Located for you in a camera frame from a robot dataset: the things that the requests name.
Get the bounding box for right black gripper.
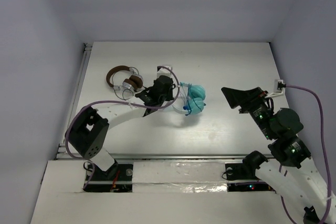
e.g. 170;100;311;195
221;86;276;139

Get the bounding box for teal white headphones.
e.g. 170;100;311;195
172;82;206;116

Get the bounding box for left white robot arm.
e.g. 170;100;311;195
65;75;175;179

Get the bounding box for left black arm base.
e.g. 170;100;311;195
83;161;133;193

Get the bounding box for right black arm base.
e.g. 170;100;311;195
222;151;274;193

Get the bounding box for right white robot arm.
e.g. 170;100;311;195
221;80;335;223

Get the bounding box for brown silver headphones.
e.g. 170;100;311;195
106;65;143;92

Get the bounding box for white foam taped block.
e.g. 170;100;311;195
132;161;227;194

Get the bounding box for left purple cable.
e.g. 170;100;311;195
65;66;181;190

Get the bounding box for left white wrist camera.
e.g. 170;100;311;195
156;65;173;78

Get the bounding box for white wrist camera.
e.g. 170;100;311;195
266;79;286;99
156;65;173;78

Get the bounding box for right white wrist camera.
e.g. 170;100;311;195
266;79;286;99

